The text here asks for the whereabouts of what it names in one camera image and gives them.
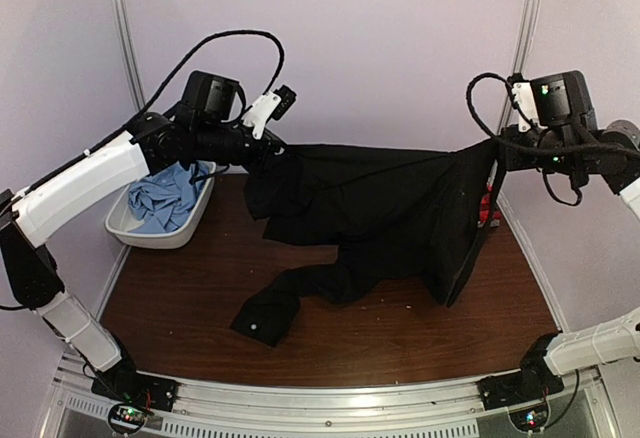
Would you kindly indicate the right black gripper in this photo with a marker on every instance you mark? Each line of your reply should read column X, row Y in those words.
column 514, row 159

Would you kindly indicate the right circuit board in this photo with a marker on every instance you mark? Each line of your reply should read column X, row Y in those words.
column 529, row 419

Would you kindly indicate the right aluminium frame post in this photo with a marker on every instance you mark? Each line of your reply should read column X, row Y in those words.
column 527, row 27

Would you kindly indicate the aluminium frame post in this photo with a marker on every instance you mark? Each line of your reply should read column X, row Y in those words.
column 527, row 27
column 125, row 39

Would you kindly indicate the front aluminium rail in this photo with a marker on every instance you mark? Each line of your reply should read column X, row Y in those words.
column 450, row 408

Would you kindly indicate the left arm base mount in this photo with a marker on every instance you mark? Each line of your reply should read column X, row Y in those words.
column 123, row 382

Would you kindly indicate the light blue shirt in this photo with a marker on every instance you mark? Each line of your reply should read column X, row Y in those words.
column 163, row 202

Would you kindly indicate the circuit board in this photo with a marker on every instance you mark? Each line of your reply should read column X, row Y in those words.
column 529, row 419
column 123, row 418

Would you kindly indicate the left aluminium frame post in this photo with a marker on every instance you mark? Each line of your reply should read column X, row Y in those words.
column 125, row 39

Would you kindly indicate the white plastic basin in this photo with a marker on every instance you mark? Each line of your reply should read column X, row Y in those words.
column 120, row 221

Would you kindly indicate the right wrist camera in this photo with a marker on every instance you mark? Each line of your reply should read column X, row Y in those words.
column 522, row 100

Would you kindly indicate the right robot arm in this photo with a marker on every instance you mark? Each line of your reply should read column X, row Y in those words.
column 557, row 132

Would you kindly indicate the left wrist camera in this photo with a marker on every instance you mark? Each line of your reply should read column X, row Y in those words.
column 271, row 105

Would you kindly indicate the left circuit board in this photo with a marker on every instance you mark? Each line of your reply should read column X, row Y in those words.
column 123, row 418

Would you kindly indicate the red black plaid shirt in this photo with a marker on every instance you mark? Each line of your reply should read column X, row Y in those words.
column 489, row 212

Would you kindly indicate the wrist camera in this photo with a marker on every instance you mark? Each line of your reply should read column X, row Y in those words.
column 522, row 100
column 271, row 105

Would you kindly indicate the black long sleeve shirt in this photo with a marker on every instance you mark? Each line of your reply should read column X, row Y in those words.
column 391, row 214

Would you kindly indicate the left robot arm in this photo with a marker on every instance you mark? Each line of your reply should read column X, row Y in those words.
column 197, row 127

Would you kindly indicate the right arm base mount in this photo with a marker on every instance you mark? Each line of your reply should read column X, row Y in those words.
column 532, row 381

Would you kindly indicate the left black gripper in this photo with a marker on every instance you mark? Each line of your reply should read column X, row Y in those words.
column 265, row 156

